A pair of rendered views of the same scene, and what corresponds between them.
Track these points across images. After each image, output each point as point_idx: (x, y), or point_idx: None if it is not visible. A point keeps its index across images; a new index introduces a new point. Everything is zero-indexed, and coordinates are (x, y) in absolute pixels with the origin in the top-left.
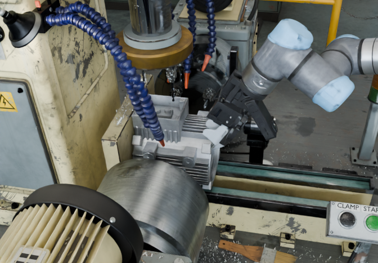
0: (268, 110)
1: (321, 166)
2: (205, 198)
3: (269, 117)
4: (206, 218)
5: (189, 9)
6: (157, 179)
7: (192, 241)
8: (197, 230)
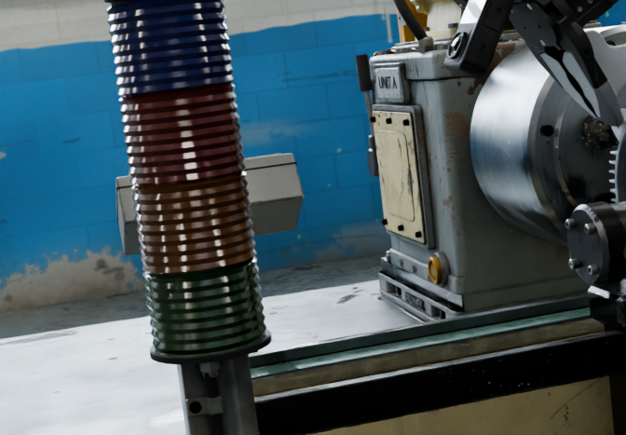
0: (481, 10)
1: None
2: (525, 119)
3: (470, 22)
4: (515, 156)
5: None
6: None
7: (483, 111)
8: (494, 119)
